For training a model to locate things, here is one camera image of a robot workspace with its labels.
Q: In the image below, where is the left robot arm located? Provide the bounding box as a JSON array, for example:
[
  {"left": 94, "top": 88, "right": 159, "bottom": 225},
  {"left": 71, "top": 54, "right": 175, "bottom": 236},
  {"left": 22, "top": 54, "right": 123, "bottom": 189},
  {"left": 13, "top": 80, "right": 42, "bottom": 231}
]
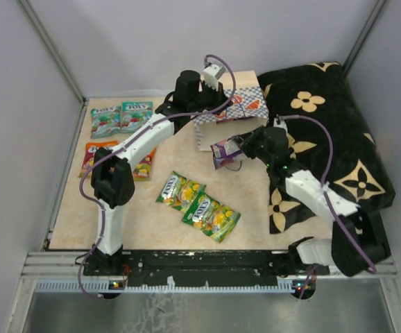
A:
[{"left": 84, "top": 64, "right": 232, "bottom": 275}]

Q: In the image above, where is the orange fruits candy bag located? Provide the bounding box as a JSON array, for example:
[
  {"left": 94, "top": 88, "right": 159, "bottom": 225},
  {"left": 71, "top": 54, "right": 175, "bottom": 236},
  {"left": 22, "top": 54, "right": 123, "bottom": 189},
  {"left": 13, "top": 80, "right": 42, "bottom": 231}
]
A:
[{"left": 78, "top": 141, "right": 117, "bottom": 178}]

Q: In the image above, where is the black floral pillow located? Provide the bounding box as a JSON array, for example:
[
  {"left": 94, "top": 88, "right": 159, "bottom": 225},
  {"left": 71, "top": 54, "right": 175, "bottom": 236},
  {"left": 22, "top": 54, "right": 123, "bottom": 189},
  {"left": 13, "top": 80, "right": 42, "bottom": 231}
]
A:
[{"left": 257, "top": 61, "right": 396, "bottom": 234}]

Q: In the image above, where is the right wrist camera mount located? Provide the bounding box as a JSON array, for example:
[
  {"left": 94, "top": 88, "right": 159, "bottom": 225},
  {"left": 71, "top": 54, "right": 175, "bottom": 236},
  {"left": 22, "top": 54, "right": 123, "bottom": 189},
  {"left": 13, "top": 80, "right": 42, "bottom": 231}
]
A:
[{"left": 273, "top": 117, "right": 288, "bottom": 133}]

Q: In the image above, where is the green mint candy bag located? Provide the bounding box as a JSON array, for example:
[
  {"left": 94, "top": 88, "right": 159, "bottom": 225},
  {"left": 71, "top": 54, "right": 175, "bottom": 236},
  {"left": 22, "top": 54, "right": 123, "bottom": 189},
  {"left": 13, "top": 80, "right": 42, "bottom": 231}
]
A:
[
  {"left": 90, "top": 105, "right": 121, "bottom": 139},
  {"left": 121, "top": 101, "right": 153, "bottom": 134}
]

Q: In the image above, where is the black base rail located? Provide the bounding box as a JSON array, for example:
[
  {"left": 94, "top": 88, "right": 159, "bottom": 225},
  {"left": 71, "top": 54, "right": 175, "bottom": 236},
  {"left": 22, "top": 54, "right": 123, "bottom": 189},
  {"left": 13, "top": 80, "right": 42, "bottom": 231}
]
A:
[{"left": 83, "top": 250, "right": 312, "bottom": 287}]

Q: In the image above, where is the checkered paper bag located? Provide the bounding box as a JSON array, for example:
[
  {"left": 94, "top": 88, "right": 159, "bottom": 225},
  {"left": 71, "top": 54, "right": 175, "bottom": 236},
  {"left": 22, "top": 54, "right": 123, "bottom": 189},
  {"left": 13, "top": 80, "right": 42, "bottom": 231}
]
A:
[{"left": 194, "top": 71, "right": 269, "bottom": 151}]

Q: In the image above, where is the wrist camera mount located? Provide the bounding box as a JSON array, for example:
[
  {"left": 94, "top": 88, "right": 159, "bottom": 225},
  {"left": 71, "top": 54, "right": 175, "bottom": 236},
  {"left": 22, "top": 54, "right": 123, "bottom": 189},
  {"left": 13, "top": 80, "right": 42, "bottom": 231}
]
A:
[
  {"left": 203, "top": 63, "right": 225, "bottom": 91},
  {"left": 273, "top": 117, "right": 288, "bottom": 133}
]

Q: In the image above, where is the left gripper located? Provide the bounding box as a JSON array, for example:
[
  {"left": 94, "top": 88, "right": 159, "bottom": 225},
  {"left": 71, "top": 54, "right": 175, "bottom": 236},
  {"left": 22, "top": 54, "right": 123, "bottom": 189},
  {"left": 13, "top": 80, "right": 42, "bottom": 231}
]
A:
[{"left": 189, "top": 79, "right": 233, "bottom": 116}]

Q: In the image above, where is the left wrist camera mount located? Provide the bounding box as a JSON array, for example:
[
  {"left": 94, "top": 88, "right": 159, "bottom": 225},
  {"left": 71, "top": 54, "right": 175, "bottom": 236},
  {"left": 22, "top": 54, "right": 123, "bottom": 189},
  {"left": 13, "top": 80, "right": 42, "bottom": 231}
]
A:
[{"left": 203, "top": 63, "right": 225, "bottom": 91}]

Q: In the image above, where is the purple candy bag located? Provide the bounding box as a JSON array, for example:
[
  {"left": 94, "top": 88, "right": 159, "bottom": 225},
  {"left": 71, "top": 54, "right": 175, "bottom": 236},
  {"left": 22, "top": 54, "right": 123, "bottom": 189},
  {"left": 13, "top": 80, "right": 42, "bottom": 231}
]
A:
[{"left": 210, "top": 138, "right": 246, "bottom": 170}]

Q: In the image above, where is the green lemon candy bag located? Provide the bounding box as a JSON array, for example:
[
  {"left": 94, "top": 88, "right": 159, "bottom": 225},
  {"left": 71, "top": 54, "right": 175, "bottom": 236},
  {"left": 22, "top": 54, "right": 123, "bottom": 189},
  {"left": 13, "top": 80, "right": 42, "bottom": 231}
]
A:
[
  {"left": 182, "top": 191, "right": 241, "bottom": 243},
  {"left": 156, "top": 171, "right": 206, "bottom": 213}
]

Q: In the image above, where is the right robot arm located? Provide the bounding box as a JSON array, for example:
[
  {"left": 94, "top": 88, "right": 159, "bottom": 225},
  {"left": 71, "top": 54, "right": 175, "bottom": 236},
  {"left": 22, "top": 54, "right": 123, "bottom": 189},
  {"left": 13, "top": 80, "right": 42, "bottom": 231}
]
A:
[{"left": 233, "top": 126, "right": 391, "bottom": 277}]

